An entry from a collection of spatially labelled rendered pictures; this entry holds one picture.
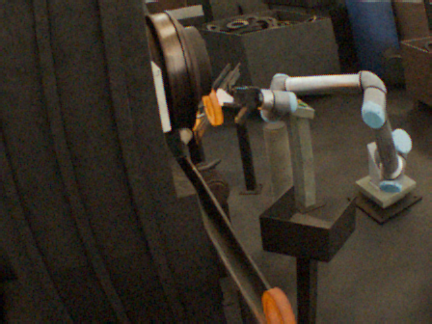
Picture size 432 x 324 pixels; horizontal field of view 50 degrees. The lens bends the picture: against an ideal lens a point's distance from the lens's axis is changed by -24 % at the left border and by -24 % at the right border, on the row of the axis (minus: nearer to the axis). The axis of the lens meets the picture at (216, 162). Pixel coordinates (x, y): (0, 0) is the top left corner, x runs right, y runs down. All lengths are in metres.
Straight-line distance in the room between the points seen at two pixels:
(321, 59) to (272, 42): 0.56
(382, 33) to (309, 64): 1.15
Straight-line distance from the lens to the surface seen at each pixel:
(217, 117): 2.32
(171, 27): 1.84
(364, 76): 2.35
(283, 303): 1.34
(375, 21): 5.22
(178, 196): 1.63
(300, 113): 2.87
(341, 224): 1.73
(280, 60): 4.35
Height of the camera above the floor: 1.62
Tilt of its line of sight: 25 degrees down
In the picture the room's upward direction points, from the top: 10 degrees counter-clockwise
